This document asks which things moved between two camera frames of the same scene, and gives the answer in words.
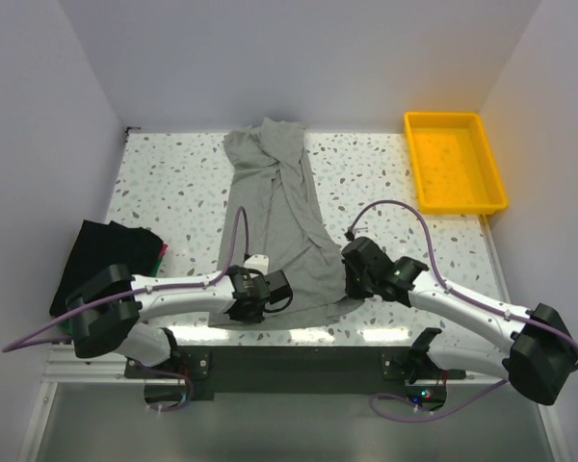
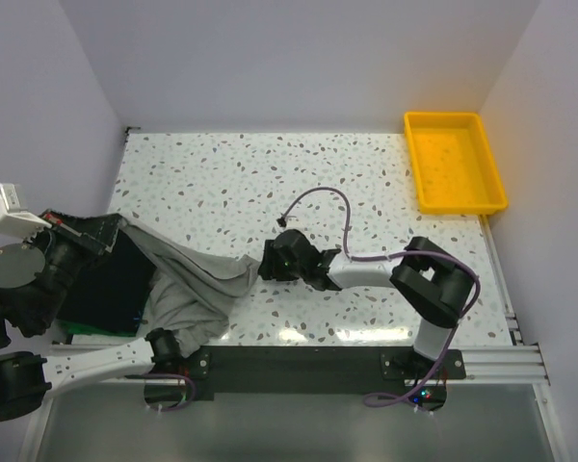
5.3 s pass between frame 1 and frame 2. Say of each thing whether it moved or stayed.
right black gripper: moved
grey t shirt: moved
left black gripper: moved
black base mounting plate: stayed
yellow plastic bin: stayed
